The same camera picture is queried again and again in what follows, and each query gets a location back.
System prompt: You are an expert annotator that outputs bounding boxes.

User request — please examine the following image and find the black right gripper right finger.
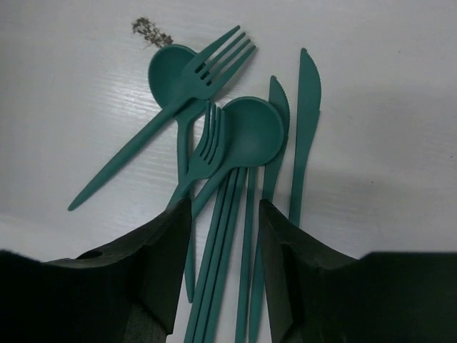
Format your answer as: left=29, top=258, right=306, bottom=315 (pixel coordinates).
left=259, top=200, right=456, bottom=342

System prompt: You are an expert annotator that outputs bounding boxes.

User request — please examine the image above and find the green plastic spoon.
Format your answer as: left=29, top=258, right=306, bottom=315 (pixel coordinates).
left=191, top=96, right=281, bottom=219
left=148, top=44, right=196, bottom=303

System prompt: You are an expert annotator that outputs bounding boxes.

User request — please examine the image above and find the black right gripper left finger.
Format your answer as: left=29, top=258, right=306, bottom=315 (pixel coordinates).
left=1, top=198, right=192, bottom=342

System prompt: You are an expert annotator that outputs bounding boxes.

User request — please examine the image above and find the green plastic knife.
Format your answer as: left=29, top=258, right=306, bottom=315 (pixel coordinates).
left=248, top=76, right=290, bottom=342
left=288, top=48, right=321, bottom=226

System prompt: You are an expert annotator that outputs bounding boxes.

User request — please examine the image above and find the green plastic fork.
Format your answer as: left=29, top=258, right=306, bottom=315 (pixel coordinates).
left=168, top=101, right=226, bottom=207
left=67, top=25, right=256, bottom=211

